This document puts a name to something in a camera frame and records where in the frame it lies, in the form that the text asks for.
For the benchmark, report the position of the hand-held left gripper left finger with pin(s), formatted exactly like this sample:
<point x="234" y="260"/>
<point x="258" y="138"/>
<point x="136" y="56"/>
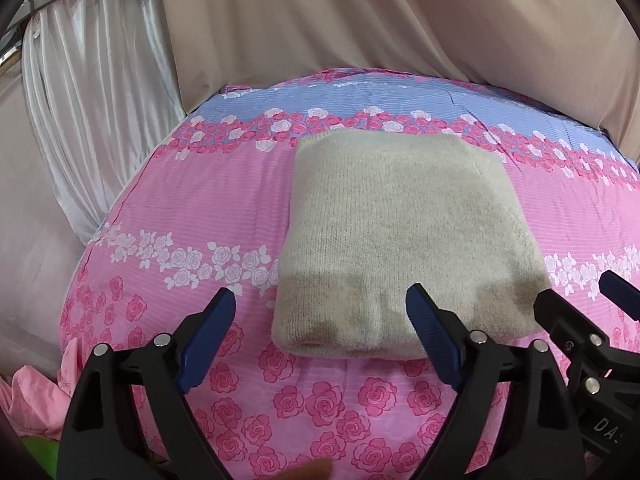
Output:
<point x="212" y="335"/>

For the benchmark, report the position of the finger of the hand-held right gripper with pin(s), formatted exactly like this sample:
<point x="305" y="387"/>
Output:
<point x="565" y="317"/>
<point x="620" y="290"/>

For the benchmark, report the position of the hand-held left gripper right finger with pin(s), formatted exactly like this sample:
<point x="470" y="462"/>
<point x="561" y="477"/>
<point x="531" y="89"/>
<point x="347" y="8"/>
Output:
<point x="427" y="332"/>

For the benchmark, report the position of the beige knit sweater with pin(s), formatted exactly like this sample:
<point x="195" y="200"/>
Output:
<point x="400" y="220"/>

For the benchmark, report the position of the pink and blue floral bedsheet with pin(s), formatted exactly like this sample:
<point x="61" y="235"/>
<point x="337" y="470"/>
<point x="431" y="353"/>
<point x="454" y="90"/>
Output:
<point x="200" y="200"/>

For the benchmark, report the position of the pink crumpled cloth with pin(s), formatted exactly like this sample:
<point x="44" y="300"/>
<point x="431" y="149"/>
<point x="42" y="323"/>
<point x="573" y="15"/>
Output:
<point x="40" y="395"/>

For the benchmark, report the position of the green cloth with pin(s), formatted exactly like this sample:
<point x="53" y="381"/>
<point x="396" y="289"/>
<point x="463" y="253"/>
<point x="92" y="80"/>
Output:
<point x="42" y="450"/>

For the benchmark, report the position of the white satin curtain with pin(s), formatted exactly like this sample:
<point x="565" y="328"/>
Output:
<point x="100" y="85"/>

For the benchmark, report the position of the beige curtain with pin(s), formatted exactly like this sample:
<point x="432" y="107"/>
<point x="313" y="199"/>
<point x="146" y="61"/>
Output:
<point x="350" y="10"/>

